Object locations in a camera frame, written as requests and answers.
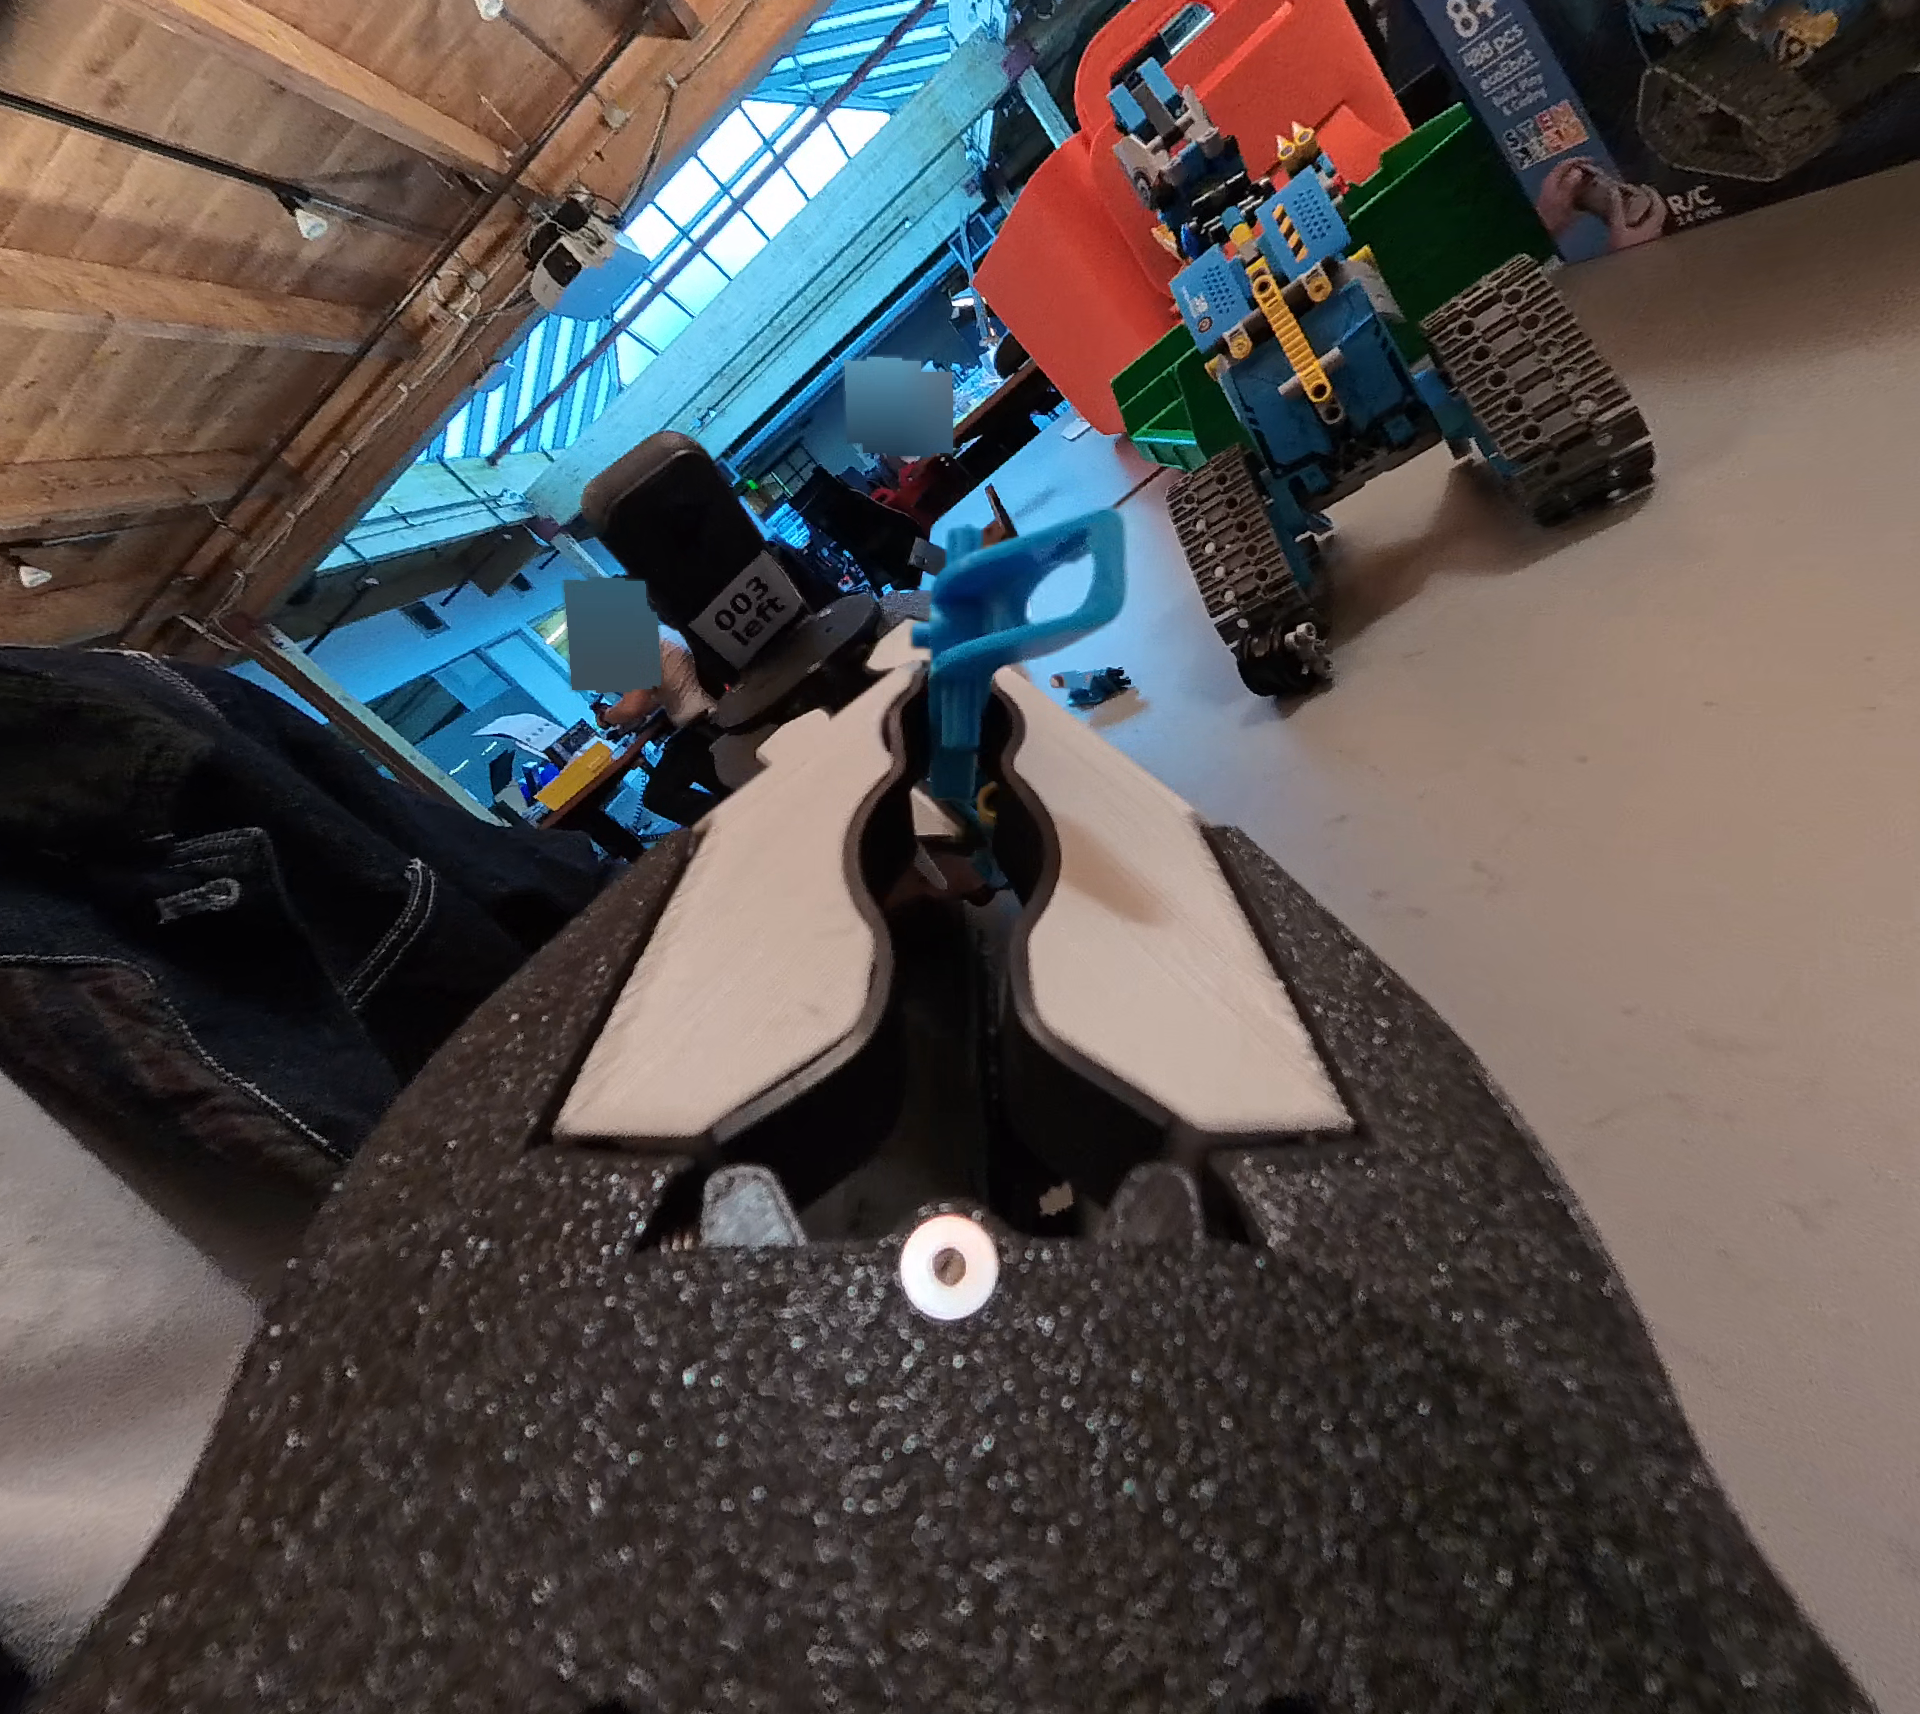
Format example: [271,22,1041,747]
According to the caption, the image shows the white ceiling camera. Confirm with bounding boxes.
[521,209,626,313]

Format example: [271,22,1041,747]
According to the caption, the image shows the orange bag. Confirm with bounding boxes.
[977,0,1414,444]

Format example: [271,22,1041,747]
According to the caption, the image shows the person's left forearm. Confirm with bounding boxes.
[0,642,645,1189]

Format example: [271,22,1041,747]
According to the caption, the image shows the green plastic bin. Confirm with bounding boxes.
[1119,96,1557,468]

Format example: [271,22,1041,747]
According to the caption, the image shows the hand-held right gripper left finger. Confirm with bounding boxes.
[560,662,920,1150]

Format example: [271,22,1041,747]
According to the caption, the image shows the light blue brick separator tool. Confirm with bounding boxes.
[897,503,1129,847]

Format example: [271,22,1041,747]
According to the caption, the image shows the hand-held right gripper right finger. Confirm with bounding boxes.
[987,662,1352,1140]

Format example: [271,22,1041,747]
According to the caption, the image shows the blue tracked toy robot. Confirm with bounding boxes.
[1110,54,1656,696]

